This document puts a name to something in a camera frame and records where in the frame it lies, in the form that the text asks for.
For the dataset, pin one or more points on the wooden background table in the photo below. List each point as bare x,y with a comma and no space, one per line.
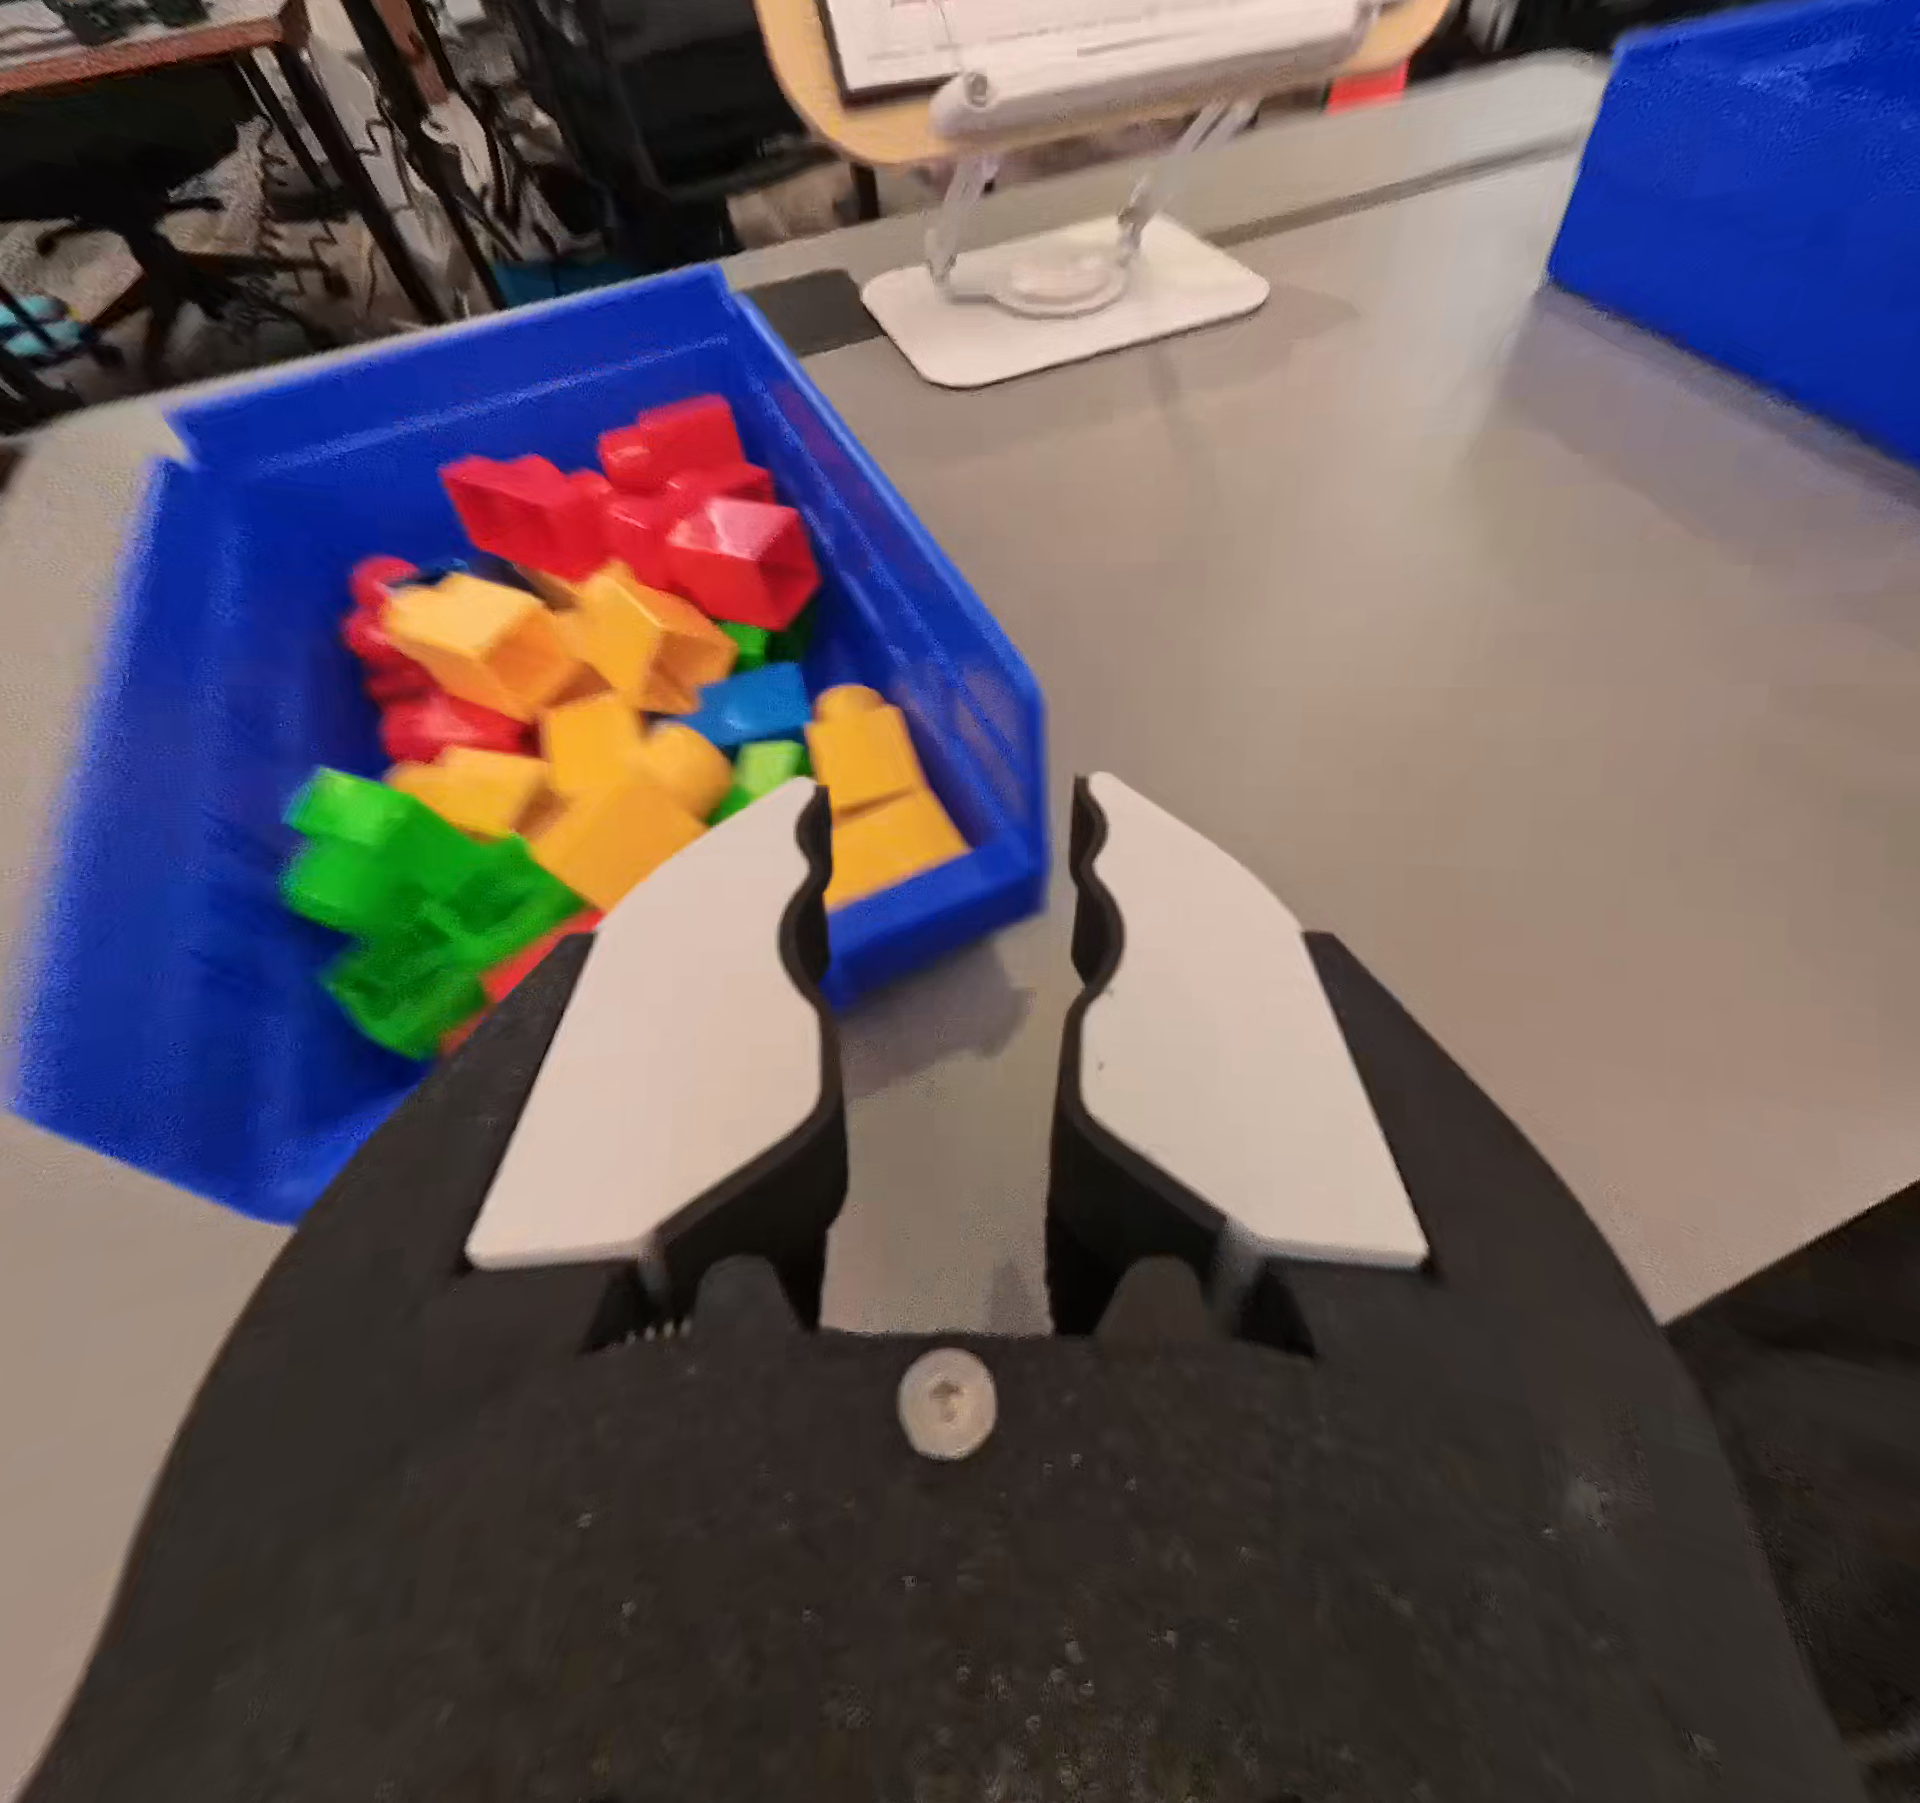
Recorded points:
150,41

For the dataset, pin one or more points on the black office chair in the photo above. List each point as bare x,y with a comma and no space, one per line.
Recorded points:
137,183

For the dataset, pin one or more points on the pile of colourful toy blocks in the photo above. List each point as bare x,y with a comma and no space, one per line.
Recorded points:
495,663

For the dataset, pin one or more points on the blue plastic bin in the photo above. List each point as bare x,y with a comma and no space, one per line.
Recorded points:
1754,212
180,859

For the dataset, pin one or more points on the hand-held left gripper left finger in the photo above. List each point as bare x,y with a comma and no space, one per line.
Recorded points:
659,1068

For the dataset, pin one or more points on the grey desk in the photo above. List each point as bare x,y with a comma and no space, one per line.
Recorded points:
1352,635

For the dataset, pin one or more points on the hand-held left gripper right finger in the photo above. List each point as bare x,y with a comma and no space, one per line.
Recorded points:
1232,1068

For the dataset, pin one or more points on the white stand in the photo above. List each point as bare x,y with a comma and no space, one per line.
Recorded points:
1082,310

